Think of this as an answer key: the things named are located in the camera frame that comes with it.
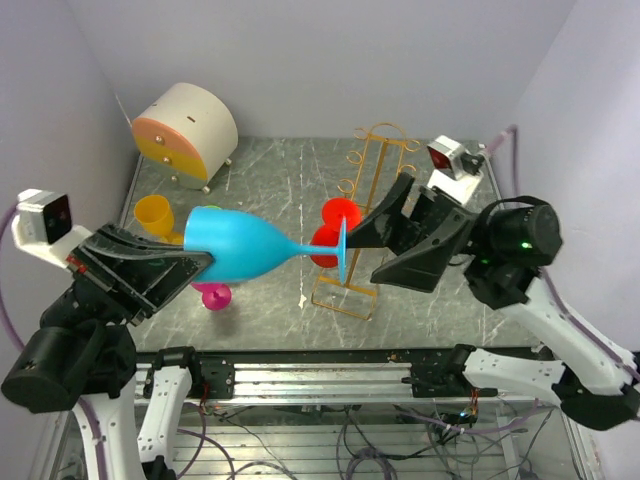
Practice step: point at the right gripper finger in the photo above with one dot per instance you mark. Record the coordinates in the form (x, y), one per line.
(382, 227)
(422, 256)

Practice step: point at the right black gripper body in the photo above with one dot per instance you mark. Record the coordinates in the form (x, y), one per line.
(430, 208)

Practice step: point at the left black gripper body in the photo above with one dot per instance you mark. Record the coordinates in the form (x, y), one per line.
(84, 266)

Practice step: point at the orange plastic wine glass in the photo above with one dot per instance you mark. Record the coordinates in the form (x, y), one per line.
(154, 213)

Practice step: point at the red plastic wine glass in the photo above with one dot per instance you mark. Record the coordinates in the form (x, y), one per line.
(334, 211)

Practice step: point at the pink plastic wine glass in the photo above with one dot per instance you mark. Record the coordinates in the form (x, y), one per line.
(214, 296)

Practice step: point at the blue plastic wine glass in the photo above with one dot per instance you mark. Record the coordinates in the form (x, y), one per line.
(245, 246)

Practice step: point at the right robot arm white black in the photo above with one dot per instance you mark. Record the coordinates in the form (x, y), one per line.
(594, 381)

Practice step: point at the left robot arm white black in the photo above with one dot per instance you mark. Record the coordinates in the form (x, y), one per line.
(83, 359)

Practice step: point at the round cream mini drawer cabinet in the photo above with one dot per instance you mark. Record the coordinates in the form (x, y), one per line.
(188, 134)

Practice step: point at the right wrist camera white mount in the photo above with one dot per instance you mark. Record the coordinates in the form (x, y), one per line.
(457, 171)

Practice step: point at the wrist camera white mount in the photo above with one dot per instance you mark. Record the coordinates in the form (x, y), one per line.
(457, 171)
(43, 226)

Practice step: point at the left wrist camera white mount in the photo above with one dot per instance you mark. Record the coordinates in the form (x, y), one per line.
(43, 226)

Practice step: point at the gold wire wine glass rack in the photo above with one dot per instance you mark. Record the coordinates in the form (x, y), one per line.
(382, 153)

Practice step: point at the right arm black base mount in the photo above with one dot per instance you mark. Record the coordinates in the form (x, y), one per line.
(438, 373)

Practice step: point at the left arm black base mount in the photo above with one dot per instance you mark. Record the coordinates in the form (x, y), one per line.
(213, 377)

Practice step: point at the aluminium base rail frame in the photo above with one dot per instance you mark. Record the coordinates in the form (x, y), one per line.
(347, 415)

